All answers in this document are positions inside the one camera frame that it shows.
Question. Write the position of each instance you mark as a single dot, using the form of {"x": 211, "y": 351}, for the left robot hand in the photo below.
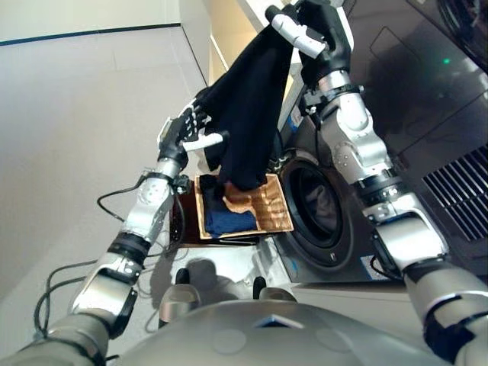
{"x": 173, "y": 137}

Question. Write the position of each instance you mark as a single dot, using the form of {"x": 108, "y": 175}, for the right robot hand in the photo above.
{"x": 331, "y": 34}

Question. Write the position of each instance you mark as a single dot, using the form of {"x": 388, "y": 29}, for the black sweater with orange cuffs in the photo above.
{"x": 251, "y": 114}

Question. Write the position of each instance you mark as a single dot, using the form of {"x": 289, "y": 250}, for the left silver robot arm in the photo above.
{"x": 148, "y": 213}

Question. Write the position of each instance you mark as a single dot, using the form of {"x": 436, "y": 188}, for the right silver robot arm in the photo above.
{"x": 404, "y": 228}

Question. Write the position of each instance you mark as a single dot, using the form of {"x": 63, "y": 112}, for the grey washing machine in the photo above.
{"x": 301, "y": 141}

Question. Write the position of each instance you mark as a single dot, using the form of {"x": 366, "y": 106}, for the silver raised machine platform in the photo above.
{"x": 274, "y": 267}

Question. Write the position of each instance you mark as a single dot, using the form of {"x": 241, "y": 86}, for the small black garment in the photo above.
{"x": 211, "y": 194}

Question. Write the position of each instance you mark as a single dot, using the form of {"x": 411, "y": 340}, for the dark brown glossy stand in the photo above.
{"x": 188, "y": 225}

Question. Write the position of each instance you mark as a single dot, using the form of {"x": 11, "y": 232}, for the white shelf cabinet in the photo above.
{"x": 236, "y": 38}

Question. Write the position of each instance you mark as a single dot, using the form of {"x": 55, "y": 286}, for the small blue sticker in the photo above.
{"x": 294, "y": 122}

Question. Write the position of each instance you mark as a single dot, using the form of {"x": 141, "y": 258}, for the blue garment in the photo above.
{"x": 228, "y": 223}

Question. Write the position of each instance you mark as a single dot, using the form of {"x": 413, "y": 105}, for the brown wicker laundry basket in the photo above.
{"x": 274, "y": 213}

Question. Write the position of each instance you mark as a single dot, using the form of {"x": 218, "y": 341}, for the left silver robot leg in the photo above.
{"x": 179, "y": 305}

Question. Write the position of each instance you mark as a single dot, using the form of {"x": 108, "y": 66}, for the blue platform sticker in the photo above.
{"x": 292, "y": 265}

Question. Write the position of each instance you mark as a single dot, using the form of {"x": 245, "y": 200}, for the grey robot torso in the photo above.
{"x": 267, "y": 343}

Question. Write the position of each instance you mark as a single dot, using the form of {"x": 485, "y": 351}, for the white label with blue header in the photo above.
{"x": 371, "y": 267}

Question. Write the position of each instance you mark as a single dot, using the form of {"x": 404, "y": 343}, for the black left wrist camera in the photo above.
{"x": 183, "y": 185}

